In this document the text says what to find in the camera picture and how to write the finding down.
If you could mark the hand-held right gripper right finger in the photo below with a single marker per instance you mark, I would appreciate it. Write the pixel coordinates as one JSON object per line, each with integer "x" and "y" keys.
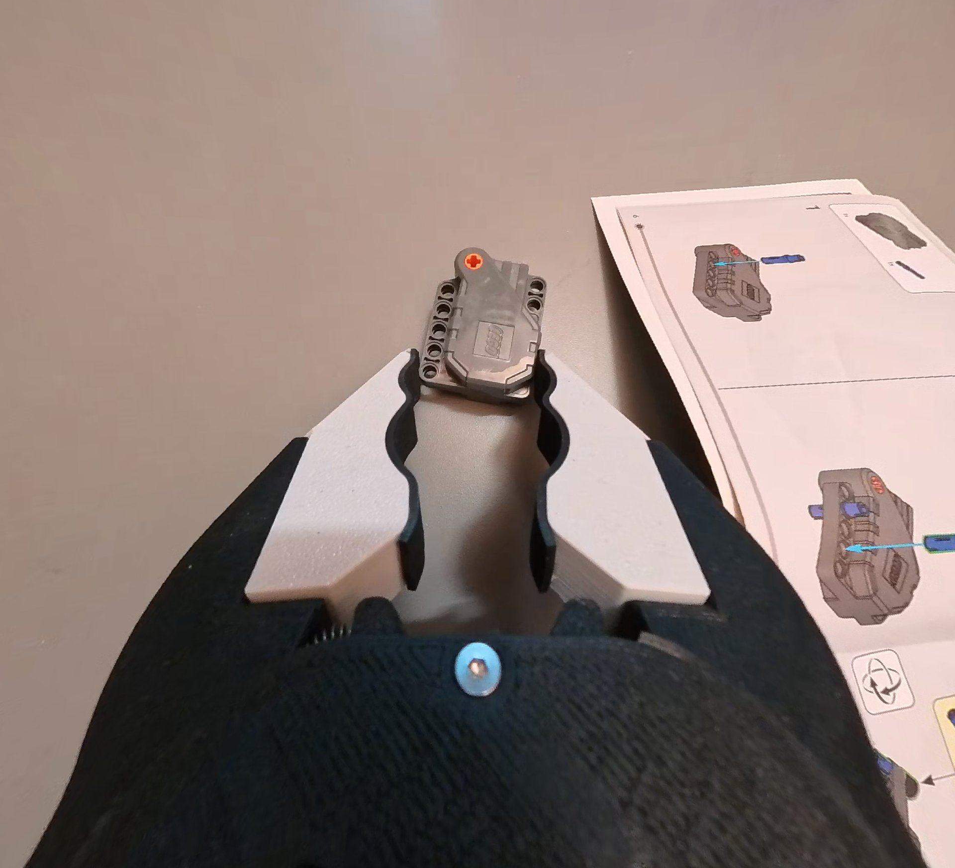
{"x": 627, "y": 510}

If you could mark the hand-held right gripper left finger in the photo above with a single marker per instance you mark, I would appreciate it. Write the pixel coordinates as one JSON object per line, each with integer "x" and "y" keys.
{"x": 328, "y": 510}

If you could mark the grey toy brick motor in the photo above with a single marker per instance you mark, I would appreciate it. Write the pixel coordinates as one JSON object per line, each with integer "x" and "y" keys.
{"x": 485, "y": 331}

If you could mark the building instruction booklet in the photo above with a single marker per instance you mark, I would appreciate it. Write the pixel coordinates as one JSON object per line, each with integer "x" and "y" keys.
{"x": 806, "y": 398}

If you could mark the white paper sheet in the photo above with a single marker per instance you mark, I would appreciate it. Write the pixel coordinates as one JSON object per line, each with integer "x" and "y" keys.
{"x": 608, "y": 222}

